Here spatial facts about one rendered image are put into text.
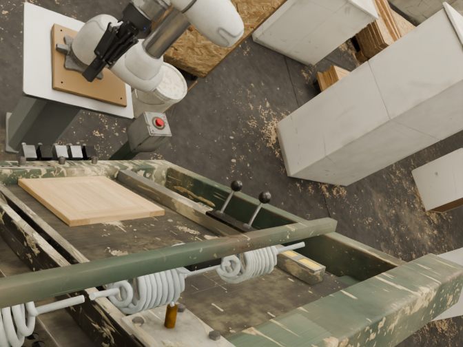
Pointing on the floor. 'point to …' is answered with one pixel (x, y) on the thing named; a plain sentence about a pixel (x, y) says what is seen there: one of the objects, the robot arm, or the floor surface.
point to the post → (123, 153)
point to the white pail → (161, 93)
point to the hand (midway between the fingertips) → (94, 69)
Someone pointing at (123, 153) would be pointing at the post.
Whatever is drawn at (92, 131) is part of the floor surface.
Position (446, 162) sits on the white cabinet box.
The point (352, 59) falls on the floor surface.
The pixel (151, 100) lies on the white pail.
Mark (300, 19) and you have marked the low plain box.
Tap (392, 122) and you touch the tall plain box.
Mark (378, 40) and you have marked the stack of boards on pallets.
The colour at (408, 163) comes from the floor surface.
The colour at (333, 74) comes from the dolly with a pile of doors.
